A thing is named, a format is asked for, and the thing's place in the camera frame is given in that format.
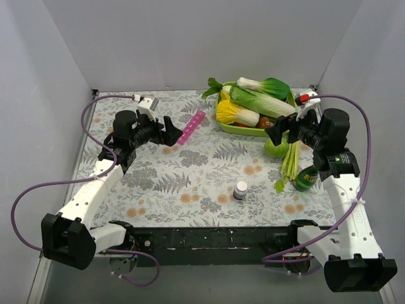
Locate pink weekly pill organizer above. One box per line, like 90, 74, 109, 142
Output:
177, 110, 206, 145

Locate white capped pill bottle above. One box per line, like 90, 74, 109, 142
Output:
233, 181, 249, 200

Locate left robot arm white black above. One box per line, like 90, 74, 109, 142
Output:
41, 110, 183, 270

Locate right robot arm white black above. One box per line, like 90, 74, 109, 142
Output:
266, 108, 397, 293

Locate brown mushroom toy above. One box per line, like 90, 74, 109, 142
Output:
256, 117, 273, 129

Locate long napa cabbage toy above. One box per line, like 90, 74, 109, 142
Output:
228, 85, 296, 118

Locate green round cabbage toy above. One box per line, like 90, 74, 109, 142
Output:
264, 138, 289, 158

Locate green plastic basket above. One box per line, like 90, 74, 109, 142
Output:
216, 82, 296, 137

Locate green bok choy toy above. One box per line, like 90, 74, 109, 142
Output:
237, 77, 290, 101

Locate celery stalk toy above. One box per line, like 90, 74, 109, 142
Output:
274, 141, 301, 194

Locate green glass bottle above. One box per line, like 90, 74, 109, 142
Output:
294, 165, 318, 192

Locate yellow napa cabbage toy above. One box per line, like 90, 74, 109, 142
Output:
216, 100, 259, 127

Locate parsley leaf toy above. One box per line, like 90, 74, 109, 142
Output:
201, 77, 223, 99

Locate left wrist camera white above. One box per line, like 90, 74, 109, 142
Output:
137, 96, 159, 121

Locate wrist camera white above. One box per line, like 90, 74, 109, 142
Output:
295, 91, 322, 121
137, 96, 159, 121

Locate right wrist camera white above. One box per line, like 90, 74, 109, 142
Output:
295, 91, 322, 121

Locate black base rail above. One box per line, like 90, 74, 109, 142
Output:
129, 226, 297, 266

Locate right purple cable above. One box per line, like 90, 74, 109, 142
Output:
261, 94, 371, 275

